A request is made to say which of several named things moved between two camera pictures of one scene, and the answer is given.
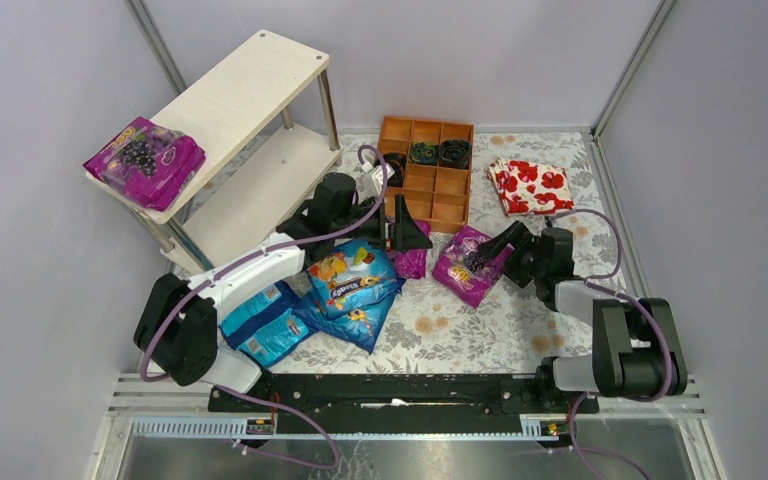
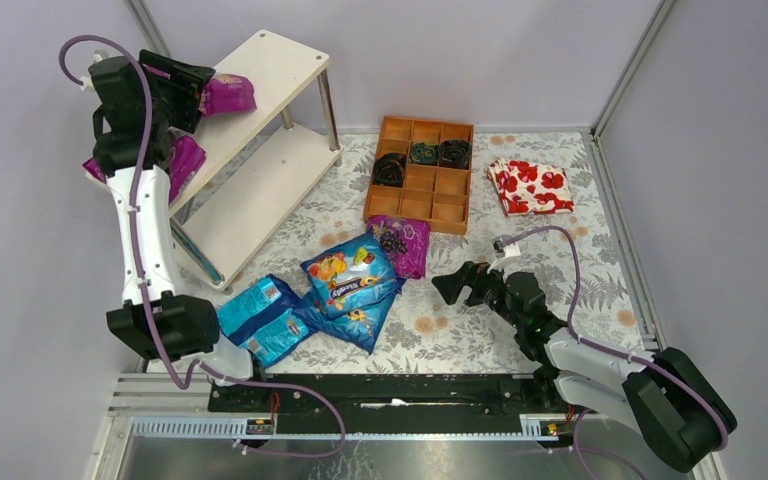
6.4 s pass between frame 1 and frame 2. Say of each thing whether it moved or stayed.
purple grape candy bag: stayed
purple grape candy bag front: moved
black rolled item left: stayed
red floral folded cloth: stayed
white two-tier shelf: stayed
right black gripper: moved
